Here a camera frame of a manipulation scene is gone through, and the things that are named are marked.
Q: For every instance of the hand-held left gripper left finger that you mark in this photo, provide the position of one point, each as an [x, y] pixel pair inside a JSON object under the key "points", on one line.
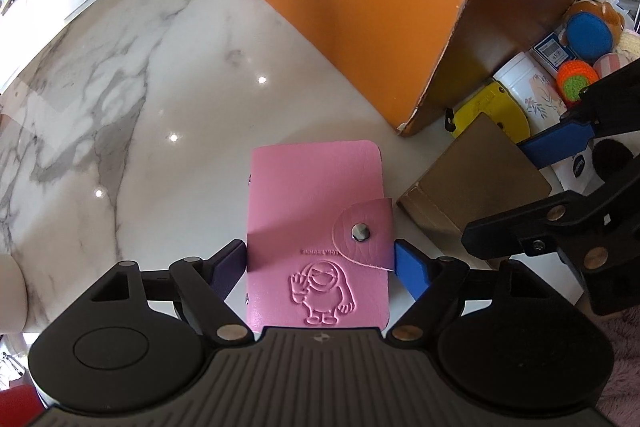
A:
{"points": [[229, 268]]}

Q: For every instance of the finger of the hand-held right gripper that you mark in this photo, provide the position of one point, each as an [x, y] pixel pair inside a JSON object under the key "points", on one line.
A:
{"points": [[555, 146], [500, 232]]}

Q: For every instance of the large orange cardboard box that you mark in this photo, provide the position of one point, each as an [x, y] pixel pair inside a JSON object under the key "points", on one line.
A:
{"points": [[350, 7]]}

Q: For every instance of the small brown cardboard box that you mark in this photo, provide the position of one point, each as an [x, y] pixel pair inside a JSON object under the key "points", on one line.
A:
{"points": [[480, 172]]}

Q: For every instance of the orange green crochet ball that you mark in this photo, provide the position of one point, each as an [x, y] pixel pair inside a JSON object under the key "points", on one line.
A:
{"points": [[575, 79]]}

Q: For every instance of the white and black plush toy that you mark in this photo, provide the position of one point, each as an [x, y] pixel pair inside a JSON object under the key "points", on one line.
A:
{"points": [[610, 154]]}

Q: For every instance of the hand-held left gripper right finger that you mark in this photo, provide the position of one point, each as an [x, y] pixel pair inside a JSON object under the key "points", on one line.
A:
{"points": [[411, 271]]}

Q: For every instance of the white pink knitted bunny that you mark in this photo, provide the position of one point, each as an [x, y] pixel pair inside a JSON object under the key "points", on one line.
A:
{"points": [[612, 64]]}

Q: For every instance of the white lotion tube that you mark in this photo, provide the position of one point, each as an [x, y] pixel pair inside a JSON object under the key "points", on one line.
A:
{"points": [[520, 82]]}

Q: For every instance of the blue card pack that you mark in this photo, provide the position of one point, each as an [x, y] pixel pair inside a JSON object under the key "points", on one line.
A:
{"points": [[552, 52]]}

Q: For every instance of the yellow tape measure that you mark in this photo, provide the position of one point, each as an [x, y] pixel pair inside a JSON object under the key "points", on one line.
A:
{"points": [[492, 107]]}

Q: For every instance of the pink card holder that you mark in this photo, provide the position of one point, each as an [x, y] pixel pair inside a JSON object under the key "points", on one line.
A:
{"points": [[300, 187]]}

